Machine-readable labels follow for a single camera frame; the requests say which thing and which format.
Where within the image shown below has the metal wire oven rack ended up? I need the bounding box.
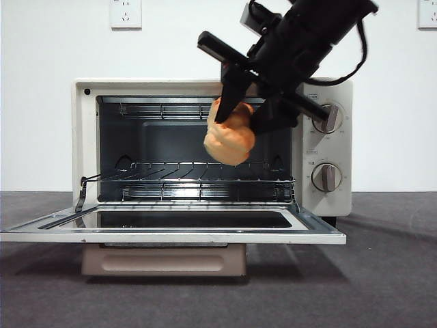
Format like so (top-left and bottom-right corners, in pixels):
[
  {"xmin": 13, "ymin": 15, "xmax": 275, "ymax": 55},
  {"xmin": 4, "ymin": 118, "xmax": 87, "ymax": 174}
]
[{"xmin": 83, "ymin": 162, "xmax": 296, "ymax": 202}]

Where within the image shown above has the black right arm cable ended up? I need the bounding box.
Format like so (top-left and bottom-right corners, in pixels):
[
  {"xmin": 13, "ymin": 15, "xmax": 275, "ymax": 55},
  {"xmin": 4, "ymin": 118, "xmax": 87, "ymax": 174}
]
[{"xmin": 305, "ymin": 12, "xmax": 371, "ymax": 86}]

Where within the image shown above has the white Toshiba toaster oven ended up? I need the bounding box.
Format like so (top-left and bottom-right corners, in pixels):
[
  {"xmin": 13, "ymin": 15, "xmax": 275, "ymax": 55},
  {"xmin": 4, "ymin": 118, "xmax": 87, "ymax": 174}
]
[{"xmin": 71, "ymin": 77, "xmax": 353, "ymax": 226}]

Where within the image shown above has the glass oven door beige handle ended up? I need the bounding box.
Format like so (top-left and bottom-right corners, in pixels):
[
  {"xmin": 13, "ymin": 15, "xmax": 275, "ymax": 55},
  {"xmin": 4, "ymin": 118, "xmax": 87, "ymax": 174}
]
[{"xmin": 0, "ymin": 204, "xmax": 348, "ymax": 277}]

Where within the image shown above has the orange bread roll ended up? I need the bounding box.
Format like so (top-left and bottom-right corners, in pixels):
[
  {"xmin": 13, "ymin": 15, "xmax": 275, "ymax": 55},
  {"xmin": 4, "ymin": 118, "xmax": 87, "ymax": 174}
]
[{"xmin": 203, "ymin": 98, "xmax": 256, "ymax": 167}]

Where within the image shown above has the beige oven timer knob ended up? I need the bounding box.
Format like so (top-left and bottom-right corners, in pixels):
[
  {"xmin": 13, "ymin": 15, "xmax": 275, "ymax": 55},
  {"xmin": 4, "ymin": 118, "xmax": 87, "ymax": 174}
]
[{"xmin": 311, "ymin": 162, "xmax": 342, "ymax": 193}]

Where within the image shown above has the beige oven temperature knob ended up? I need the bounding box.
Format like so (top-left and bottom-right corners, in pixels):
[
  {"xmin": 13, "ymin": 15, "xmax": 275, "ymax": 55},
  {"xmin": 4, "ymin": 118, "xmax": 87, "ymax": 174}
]
[{"xmin": 312, "ymin": 103, "xmax": 343, "ymax": 135}]

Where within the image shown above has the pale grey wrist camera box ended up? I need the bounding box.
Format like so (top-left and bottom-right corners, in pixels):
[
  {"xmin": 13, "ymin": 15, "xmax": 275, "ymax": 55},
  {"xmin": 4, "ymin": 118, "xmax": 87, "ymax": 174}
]
[{"xmin": 240, "ymin": 3, "xmax": 274, "ymax": 35}]

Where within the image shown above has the white wall socket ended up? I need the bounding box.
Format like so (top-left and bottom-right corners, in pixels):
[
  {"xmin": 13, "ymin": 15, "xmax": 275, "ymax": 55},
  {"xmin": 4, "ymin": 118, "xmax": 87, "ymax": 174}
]
[
  {"xmin": 418, "ymin": 0, "xmax": 437, "ymax": 30},
  {"xmin": 109, "ymin": 0, "xmax": 143, "ymax": 30}
]

